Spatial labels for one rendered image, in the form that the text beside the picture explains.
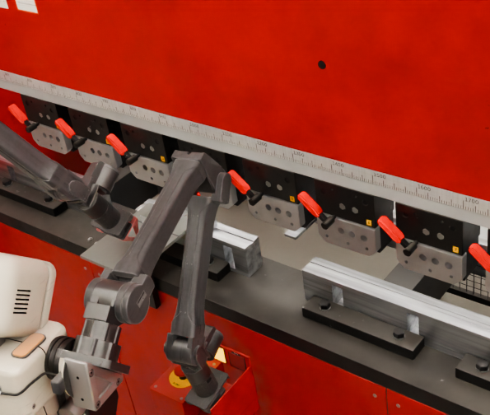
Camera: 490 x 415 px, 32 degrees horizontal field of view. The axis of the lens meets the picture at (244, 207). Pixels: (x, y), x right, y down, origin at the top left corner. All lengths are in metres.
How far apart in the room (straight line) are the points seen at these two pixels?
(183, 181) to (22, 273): 0.40
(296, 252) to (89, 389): 2.22
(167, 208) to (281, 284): 0.55
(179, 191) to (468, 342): 0.70
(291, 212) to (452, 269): 0.40
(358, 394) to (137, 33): 0.98
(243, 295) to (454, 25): 0.97
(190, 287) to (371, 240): 0.41
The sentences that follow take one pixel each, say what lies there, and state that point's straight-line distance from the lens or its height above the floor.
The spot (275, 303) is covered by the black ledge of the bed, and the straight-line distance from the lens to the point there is 2.15.
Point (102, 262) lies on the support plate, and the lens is 2.20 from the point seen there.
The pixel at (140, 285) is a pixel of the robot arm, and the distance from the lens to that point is 1.65.
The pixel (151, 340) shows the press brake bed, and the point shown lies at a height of 0.60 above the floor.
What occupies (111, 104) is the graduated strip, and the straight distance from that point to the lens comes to 2.23.
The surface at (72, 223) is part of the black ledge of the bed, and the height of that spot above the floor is 0.87.
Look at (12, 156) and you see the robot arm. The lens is 1.98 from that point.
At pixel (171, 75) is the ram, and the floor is 1.44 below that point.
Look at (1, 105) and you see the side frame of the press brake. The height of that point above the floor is 1.08.
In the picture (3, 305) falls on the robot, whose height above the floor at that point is 1.33.
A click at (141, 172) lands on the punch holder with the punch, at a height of 1.12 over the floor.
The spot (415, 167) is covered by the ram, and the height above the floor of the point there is 1.36.
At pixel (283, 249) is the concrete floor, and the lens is 3.75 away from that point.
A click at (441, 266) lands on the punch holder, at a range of 1.81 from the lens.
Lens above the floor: 2.28
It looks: 34 degrees down
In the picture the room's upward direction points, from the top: 9 degrees counter-clockwise
